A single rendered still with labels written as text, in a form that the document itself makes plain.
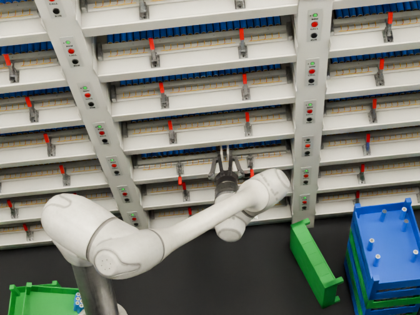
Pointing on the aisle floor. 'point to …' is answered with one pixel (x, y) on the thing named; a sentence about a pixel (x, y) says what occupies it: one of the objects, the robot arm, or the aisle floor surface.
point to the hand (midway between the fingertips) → (224, 151)
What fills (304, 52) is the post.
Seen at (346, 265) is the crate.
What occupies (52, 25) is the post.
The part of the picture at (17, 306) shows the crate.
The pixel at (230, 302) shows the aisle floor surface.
